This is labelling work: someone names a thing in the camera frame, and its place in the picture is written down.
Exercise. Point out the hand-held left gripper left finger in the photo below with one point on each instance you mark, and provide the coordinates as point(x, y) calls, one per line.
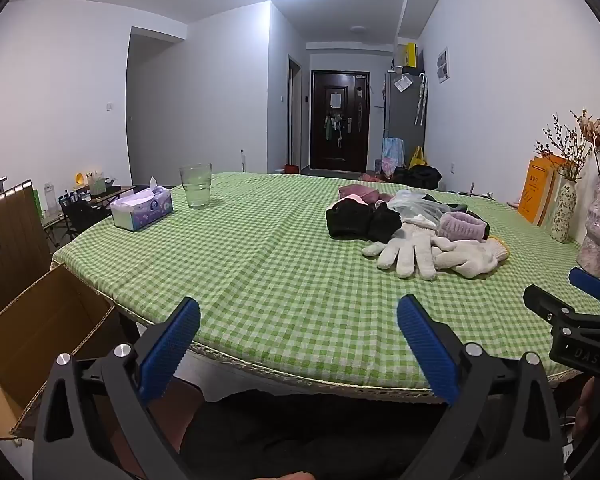
point(172, 345)

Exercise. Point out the orange book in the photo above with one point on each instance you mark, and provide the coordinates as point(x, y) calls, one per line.
point(532, 195)
point(560, 161)

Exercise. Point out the person's right hand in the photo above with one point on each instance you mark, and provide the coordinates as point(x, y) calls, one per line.
point(585, 410)

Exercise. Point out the yellow bag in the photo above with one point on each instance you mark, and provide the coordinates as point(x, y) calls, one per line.
point(418, 160)

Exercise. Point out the black cloth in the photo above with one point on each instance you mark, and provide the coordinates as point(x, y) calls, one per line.
point(385, 222)

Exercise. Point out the white wall panel box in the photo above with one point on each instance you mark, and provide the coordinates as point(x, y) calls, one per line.
point(443, 65)

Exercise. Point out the lilac fuzzy glove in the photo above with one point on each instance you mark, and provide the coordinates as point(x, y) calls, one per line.
point(460, 227)

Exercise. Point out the dark brown entrance door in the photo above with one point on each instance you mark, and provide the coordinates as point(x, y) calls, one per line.
point(350, 130)

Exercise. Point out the purple tissue box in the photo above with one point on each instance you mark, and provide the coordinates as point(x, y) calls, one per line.
point(140, 210)

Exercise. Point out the yellow round lamp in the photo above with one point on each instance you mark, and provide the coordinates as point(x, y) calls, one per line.
point(79, 178)

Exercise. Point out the maroon cloth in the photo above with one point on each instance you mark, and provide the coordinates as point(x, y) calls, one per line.
point(357, 191)

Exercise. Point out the red bin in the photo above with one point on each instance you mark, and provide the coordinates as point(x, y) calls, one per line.
point(291, 168)

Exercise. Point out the green box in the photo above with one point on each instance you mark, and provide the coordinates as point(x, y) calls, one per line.
point(39, 204)

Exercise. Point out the clear plastic glove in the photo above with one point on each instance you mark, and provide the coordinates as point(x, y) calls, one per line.
point(415, 205)

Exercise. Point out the green checked tablecloth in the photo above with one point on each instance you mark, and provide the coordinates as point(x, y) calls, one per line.
point(280, 270)

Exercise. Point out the small round ceiling light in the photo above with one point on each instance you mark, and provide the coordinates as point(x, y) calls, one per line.
point(359, 29)

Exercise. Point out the black folding chair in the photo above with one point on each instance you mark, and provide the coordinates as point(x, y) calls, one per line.
point(82, 215)

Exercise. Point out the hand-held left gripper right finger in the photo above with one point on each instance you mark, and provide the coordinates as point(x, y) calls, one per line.
point(425, 345)

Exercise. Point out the white paper sheet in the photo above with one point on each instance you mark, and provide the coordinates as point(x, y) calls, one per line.
point(402, 83)

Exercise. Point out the clear drinking glass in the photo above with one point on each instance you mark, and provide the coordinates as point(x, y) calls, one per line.
point(196, 185)

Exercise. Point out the white paper notice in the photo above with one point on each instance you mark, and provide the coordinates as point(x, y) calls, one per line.
point(335, 100)

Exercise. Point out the yellow box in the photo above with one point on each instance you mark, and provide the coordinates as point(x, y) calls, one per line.
point(409, 55)

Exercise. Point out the white folded umbrella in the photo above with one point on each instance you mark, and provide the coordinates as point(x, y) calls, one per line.
point(420, 100)

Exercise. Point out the light blue cloth bag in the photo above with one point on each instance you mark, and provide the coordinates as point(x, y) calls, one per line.
point(392, 157)

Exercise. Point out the green pen holder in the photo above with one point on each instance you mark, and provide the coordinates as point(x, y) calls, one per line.
point(96, 185)

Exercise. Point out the white pole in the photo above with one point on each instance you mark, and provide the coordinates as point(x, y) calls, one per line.
point(242, 160)

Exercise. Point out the brown cardboard box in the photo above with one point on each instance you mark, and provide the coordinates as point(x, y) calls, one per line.
point(45, 330)

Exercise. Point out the pink plastic bag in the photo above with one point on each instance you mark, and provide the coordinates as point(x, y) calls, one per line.
point(370, 177)

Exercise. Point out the white knit glove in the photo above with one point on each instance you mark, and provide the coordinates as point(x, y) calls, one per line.
point(405, 252)
point(470, 260)

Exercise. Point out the floral ceramic vase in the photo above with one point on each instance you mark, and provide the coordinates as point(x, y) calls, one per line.
point(564, 210)

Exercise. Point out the clear water bottle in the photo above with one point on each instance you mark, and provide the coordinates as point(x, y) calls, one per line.
point(49, 202)

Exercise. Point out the dried flower branches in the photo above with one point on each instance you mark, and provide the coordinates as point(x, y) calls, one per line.
point(572, 150)

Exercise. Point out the dark grey glove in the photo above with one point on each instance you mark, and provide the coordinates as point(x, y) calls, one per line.
point(455, 205)

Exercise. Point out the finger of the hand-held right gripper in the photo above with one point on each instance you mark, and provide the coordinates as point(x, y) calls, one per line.
point(587, 280)
point(555, 312)

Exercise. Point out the person's black pants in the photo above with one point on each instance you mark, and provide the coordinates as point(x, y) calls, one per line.
point(305, 435)

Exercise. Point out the brown slatted chair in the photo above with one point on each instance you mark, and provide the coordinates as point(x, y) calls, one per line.
point(10, 230)

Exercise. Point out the wooden folding table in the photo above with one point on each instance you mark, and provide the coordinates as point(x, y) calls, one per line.
point(115, 192)

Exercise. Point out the red chair seat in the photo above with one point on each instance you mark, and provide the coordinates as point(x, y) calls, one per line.
point(180, 410)

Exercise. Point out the black bag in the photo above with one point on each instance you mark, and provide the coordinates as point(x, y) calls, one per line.
point(420, 177)

